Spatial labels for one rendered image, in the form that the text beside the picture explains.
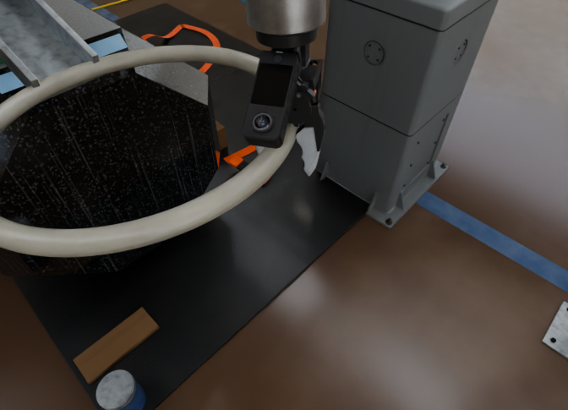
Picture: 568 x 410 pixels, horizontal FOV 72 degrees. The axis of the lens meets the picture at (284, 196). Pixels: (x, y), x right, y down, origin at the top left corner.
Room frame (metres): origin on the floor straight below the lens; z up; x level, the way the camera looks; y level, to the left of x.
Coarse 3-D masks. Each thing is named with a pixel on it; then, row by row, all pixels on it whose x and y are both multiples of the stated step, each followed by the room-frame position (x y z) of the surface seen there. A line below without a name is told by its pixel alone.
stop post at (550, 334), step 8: (560, 312) 0.61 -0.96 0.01; (552, 320) 0.59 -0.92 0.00; (560, 320) 0.58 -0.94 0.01; (552, 328) 0.56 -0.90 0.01; (560, 328) 0.56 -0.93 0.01; (544, 336) 0.53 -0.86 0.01; (552, 336) 0.53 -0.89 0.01; (560, 336) 0.53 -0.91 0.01; (544, 344) 0.51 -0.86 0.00; (552, 344) 0.50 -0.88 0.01; (560, 344) 0.50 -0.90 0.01; (560, 352) 0.48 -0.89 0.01
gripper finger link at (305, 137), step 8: (304, 128) 0.41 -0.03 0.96; (312, 128) 0.41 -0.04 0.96; (296, 136) 0.41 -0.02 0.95; (304, 136) 0.41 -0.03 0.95; (312, 136) 0.41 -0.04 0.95; (304, 144) 0.41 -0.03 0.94; (312, 144) 0.41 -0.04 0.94; (304, 152) 0.41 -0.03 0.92; (312, 152) 0.41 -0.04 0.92; (304, 160) 0.41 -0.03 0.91; (312, 160) 0.41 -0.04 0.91; (304, 168) 0.41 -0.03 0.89; (312, 168) 0.41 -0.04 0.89
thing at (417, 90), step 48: (336, 0) 1.30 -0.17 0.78; (384, 0) 1.18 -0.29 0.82; (432, 0) 1.11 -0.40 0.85; (480, 0) 1.20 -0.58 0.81; (336, 48) 1.28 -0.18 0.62; (384, 48) 1.16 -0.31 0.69; (432, 48) 1.06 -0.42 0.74; (336, 96) 1.27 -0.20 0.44; (384, 96) 1.14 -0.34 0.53; (432, 96) 1.11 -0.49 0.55; (336, 144) 1.25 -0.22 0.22; (384, 144) 1.11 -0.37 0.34; (432, 144) 1.25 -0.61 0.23; (384, 192) 1.07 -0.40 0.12
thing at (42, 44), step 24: (0, 0) 0.82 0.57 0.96; (24, 0) 0.82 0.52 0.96; (0, 24) 0.75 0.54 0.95; (24, 24) 0.76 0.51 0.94; (48, 24) 0.76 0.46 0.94; (0, 48) 0.64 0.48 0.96; (24, 48) 0.70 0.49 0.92; (48, 48) 0.71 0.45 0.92; (72, 48) 0.71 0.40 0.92; (24, 72) 0.59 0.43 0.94; (48, 72) 0.65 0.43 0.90
